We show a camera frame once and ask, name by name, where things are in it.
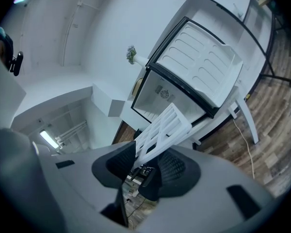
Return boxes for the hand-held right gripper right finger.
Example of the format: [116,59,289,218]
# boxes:
[135,144,282,233]

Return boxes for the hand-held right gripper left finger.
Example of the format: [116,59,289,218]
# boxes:
[36,141,137,233]

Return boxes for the white plastic fridge shelf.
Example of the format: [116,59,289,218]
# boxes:
[132,102,193,167]

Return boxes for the long ceiling lamp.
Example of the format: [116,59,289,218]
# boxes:
[39,129,56,149]

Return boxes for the white ceiling pipes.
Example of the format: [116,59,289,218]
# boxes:
[55,120,88,146]

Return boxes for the white table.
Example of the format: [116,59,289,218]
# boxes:
[120,79,260,147]

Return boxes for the tan wooden board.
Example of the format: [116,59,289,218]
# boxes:
[132,78,143,96]

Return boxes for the white vase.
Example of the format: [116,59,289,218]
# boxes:
[133,54,150,68]

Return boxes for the green flower bunch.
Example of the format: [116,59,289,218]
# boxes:
[126,46,138,65]

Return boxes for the black-framed white board stand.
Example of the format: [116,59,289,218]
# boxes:
[168,0,291,87]

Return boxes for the beige power cable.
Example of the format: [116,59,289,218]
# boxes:
[232,118,256,180]

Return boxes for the black head-worn camera mount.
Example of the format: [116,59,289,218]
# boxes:
[0,27,24,77]

